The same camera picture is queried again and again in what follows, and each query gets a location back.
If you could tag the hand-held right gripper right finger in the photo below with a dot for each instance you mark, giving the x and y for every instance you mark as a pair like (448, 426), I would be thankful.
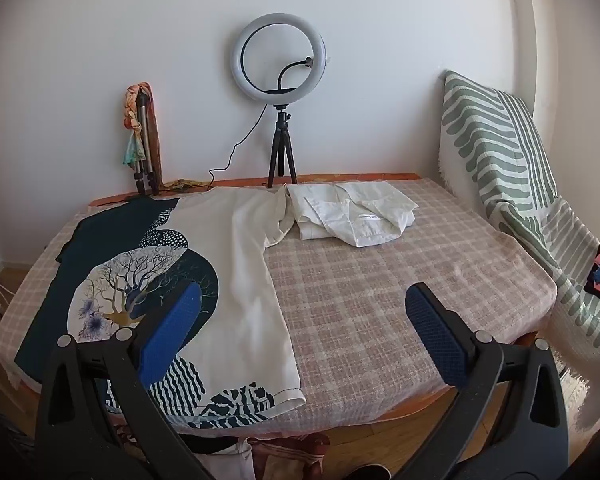
(435, 330)

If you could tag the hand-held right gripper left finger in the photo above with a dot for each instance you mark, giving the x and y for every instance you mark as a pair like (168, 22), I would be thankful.
(172, 330)

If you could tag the cream and green printed t-shirt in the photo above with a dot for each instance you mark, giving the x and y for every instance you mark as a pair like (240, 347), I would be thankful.
(240, 260)

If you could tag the pink plaid blanket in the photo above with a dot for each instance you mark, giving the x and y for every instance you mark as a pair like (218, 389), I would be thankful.
(380, 270)

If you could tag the white folded shirt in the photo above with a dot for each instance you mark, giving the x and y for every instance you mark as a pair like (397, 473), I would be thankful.
(360, 210)

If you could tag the yellow patterned cloth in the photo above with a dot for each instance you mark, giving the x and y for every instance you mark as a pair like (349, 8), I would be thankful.
(185, 184)

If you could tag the pink patterned cloth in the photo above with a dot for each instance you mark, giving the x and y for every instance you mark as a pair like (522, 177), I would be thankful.
(290, 455)

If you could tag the colourful knotted scarf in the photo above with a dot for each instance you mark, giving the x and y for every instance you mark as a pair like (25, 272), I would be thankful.
(132, 152)

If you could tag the orange cloth strip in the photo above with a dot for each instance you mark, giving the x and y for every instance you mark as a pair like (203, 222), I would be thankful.
(154, 130)

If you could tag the green striped throw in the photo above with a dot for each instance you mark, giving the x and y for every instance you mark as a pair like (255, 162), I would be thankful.
(485, 135)

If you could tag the silver folded tripod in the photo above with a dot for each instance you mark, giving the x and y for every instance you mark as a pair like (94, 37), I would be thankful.
(144, 125)

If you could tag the black gooseneck phone holder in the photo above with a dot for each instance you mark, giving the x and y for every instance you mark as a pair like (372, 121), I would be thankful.
(290, 67)

